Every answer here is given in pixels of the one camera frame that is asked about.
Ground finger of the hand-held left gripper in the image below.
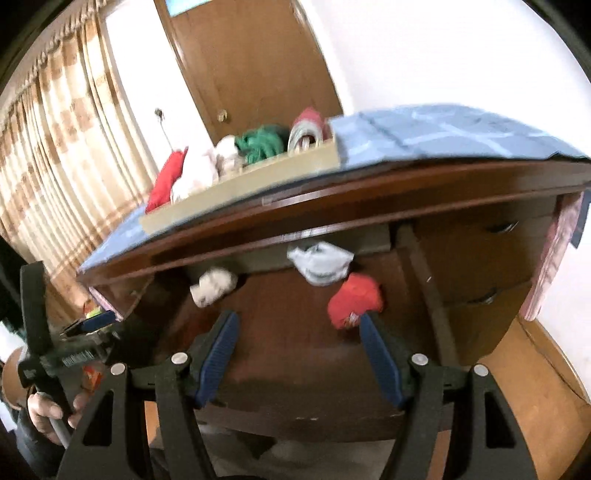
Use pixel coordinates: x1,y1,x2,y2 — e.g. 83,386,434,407
95,332,134,365
62,310,118,340

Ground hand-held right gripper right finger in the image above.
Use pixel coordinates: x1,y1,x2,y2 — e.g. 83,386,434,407
359,314,539,480

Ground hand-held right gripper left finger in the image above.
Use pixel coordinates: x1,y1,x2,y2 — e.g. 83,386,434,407
55,310,241,480

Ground red knit sock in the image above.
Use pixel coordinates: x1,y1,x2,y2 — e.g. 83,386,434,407
328,272,384,329

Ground bright red underwear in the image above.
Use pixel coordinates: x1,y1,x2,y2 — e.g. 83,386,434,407
145,147,189,214

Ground white underwear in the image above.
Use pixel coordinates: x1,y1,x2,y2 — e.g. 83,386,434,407
170,148,220,204

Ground beige shallow tray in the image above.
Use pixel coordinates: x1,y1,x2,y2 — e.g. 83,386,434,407
139,138,340,236

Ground large beige ribbed sock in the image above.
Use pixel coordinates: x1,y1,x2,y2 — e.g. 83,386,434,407
213,135,243,178

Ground green black striped sock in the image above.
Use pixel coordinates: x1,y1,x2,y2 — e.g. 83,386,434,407
235,126,286,166

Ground red grey sock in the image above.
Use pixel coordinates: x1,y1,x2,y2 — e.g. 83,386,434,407
287,107,332,155

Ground person's left forearm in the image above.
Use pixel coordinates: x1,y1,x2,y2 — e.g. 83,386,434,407
14,406,70,478

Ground small wooden drawer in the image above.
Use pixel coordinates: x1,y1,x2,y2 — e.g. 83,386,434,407
413,215,557,303
445,281,539,367

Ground person's left hand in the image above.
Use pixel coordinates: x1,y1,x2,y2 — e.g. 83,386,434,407
27,391,89,438

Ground pink striped cloth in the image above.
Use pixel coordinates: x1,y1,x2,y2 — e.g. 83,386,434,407
88,286,124,320
519,191,585,321

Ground dark hanging bag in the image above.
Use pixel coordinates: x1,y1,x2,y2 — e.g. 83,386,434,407
0,235,28,324

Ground wooden chair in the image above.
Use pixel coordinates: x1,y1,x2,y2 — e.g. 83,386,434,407
0,346,31,409

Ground dark wooden desk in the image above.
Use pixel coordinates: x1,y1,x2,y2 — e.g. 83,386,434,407
76,157,591,444

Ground beige patterned curtain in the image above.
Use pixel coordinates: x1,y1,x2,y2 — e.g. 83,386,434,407
0,0,160,296

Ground curtain tieback tassel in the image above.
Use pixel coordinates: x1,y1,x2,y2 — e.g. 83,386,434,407
154,107,183,153

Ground blue plaid tablecloth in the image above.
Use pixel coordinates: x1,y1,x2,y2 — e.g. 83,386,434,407
78,104,591,273

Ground brown wooden door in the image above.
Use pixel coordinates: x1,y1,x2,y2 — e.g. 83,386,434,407
154,0,345,148

